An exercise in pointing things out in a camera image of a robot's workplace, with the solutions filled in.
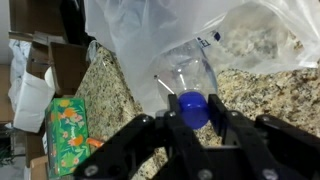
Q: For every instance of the orange small object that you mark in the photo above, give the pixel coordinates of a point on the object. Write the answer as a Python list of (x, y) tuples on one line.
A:
[(94, 142)]

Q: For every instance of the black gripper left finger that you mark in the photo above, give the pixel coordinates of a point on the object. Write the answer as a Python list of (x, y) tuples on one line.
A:
[(124, 153)]

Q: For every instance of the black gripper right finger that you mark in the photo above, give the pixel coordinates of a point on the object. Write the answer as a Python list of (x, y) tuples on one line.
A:
[(265, 148)]

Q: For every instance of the translucent plastic bag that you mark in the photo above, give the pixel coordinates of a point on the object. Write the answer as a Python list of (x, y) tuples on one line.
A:
[(258, 36)]

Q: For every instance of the green tissue box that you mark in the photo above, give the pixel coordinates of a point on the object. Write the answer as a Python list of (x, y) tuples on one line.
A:
[(66, 133)]

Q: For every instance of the water bottle blue cap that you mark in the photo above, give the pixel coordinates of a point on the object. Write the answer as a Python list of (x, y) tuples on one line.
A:
[(185, 71)]

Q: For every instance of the cardboard box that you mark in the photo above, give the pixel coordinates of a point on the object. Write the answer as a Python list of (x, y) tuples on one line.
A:
[(67, 61)]

